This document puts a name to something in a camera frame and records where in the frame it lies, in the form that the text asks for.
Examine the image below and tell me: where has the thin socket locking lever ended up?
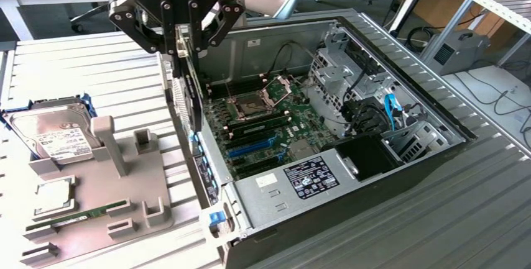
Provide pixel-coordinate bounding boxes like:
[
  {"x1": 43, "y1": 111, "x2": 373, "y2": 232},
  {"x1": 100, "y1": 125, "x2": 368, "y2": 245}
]
[{"x1": 223, "y1": 75, "x2": 233, "y2": 104}]

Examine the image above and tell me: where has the aluminium frame shelf table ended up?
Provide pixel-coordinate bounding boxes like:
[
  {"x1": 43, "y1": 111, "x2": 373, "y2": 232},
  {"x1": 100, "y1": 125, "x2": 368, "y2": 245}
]
[{"x1": 420, "y1": 0, "x2": 531, "y2": 170}]

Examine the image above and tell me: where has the grey control box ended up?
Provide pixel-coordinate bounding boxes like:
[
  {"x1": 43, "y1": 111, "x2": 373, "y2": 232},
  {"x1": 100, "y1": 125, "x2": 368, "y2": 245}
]
[{"x1": 420, "y1": 29, "x2": 491, "y2": 76}]

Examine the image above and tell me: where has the black coiled floor cable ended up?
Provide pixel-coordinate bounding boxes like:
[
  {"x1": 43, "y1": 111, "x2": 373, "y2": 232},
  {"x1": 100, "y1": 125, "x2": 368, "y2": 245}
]
[{"x1": 405, "y1": 25, "x2": 436, "y2": 51}]

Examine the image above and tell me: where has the silver chipset heatsink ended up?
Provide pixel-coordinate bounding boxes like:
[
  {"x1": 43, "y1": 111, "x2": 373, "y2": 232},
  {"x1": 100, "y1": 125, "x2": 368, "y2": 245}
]
[{"x1": 288, "y1": 140, "x2": 319, "y2": 160}]

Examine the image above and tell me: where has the open black PC case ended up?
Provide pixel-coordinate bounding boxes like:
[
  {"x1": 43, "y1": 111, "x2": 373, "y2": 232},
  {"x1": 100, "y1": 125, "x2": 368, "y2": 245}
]
[{"x1": 156, "y1": 16, "x2": 477, "y2": 269}]

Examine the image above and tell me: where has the grey parts rack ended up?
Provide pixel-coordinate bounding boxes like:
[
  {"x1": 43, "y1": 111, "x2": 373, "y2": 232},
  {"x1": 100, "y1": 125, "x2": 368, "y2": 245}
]
[{"x1": 19, "y1": 115, "x2": 175, "y2": 267}]

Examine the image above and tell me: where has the Nvidia graphics card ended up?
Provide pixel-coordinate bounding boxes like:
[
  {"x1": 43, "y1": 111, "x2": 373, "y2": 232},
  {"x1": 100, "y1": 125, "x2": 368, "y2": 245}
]
[{"x1": 172, "y1": 24, "x2": 205, "y2": 133}]

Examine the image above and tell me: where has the long black expansion slot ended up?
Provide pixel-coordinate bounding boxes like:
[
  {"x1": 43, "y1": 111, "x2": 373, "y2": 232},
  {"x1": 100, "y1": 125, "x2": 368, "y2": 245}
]
[
  {"x1": 232, "y1": 154, "x2": 280, "y2": 170},
  {"x1": 225, "y1": 130, "x2": 277, "y2": 149},
  {"x1": 236, "y1": 162, "x2": 287, "y2": 178}
]

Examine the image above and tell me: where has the black shelf cable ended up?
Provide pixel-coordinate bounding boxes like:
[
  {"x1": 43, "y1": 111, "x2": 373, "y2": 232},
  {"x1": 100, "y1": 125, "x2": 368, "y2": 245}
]
[{"x1": 453, "y1": 71, "x2": 531, "y2": 117}]

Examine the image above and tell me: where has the hard disk drive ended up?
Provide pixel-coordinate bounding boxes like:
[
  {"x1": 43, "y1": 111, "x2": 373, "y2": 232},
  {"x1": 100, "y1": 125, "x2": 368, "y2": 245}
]
[{"x1": 0, "y1": 93, "x2": 99, "y2": 161}]

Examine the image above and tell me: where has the blue disk wire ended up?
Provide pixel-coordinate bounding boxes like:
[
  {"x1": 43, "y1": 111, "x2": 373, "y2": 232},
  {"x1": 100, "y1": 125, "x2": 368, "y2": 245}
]
[{"x1": 384, "y1": 93, "x2": 403, "y2": 132}]

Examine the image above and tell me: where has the green Dell motherboard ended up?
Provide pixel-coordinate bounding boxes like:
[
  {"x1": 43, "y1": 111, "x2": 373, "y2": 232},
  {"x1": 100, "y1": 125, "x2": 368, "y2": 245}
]
[{"x1": 197, "y1": 76, "x2": 331, "y2": 180}]

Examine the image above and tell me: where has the low metal disk bay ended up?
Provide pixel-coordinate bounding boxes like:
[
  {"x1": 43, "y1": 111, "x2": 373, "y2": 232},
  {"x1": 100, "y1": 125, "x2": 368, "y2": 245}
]
[{"x1": 379, "y1": 119, "x2": 455, "y2": 166}]

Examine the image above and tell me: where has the black wire bundle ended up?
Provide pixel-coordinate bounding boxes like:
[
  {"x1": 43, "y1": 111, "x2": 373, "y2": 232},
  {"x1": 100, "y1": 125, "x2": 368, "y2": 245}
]
[{"x1": 343, "y1": 98, "x2": 389, "y2": 137}]

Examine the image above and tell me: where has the blue expansion slot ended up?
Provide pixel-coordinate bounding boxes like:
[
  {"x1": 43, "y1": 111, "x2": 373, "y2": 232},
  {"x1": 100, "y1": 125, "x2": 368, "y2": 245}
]
[{"x1": 227, "y1": 140, "x2": 273, "y2": 158}]

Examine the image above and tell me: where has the black office chair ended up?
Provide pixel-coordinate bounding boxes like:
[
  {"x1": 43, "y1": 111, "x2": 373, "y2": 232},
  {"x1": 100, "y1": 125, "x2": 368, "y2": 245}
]
[{"x1": 69, "y1": 0, "x2": 112, "y2": 33}]

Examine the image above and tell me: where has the CPU socket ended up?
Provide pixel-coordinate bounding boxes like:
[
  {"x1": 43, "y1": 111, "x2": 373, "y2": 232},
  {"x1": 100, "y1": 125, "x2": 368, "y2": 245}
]
[{"x1": 225, "y1": 93, "x2": 277, "y2": 124}]

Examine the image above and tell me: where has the grey power supply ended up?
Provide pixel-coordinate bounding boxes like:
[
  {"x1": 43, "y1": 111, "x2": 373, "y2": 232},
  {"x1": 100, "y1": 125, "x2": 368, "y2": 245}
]
[{"x1": 221, "y1": 147, "x2": 360, "y2": 231}]

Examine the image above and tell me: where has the metal socket cover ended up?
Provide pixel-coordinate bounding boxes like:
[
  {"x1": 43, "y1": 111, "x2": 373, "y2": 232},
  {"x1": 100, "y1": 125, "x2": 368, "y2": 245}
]
[{"x1": 257, "y1": 75, "x2": 297, "y2": 109}]

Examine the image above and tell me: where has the green RAM stick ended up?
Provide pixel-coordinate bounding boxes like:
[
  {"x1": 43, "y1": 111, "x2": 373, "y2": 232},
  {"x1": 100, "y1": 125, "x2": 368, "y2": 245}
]
[
  {"x1": 25, "y1": 199, "x2": 128, "y2": 231},
  {"x1": 229, "y1": 116, "x2": 292, "y2": 137}
]

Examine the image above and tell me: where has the tall metal disk bay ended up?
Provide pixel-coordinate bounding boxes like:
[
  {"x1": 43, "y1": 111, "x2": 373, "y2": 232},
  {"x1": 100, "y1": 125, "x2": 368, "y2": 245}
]
[{"x1": 308, "y1": 22, "x2": 393, "y2": 139}]

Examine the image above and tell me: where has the silver CPU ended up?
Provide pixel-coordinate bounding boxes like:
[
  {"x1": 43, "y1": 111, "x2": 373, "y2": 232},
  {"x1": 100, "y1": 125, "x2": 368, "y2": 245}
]
[{"x1": 32, "y1": 178, "x2": 72, "y2": 217}]

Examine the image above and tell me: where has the thin black wire loop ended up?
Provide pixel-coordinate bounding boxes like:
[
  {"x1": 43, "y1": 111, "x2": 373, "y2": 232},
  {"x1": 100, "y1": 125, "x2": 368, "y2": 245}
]
[{"x1": 267, "y1": 41, "x2": 320, "y2": 80}]

